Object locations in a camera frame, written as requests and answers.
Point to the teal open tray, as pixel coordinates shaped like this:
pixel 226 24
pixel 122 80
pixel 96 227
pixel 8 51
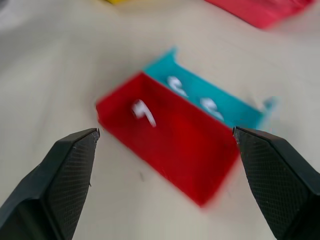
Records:
pixel 232 106

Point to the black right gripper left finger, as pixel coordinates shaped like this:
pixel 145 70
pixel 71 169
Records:
pixel 50 190

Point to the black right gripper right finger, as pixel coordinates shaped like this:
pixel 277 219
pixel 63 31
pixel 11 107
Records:
pixel 280 180

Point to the white earbud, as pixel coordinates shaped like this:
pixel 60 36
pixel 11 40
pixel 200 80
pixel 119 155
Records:
pixel 142 110
pixel 175 83
pixel 210 106

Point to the red open tray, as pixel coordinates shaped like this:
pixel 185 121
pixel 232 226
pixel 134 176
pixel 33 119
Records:
pixel 187 150

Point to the pink fabric bag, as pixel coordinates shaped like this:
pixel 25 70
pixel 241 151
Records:
pixel 257 12

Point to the yellow plastic bin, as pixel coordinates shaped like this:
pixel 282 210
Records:
pixel 117 1

